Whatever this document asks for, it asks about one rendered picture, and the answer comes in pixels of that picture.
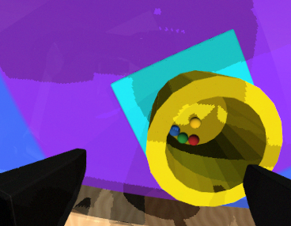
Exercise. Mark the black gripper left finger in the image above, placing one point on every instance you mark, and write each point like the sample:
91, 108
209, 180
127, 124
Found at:
42, 193

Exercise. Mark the blue marble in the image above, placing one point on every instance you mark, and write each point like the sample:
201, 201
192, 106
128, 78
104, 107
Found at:
174, 130

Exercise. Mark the yellow cup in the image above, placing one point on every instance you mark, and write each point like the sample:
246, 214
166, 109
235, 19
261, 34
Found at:
239, 126

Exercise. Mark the yellow marble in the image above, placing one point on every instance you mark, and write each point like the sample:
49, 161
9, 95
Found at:
195, 122

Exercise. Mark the green marble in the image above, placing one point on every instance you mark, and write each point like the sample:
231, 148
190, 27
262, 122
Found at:
182, 137

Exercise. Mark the red marble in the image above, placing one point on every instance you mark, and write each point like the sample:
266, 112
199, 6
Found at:
193, 139

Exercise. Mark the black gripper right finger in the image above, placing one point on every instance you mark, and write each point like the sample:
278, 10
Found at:
268, 195

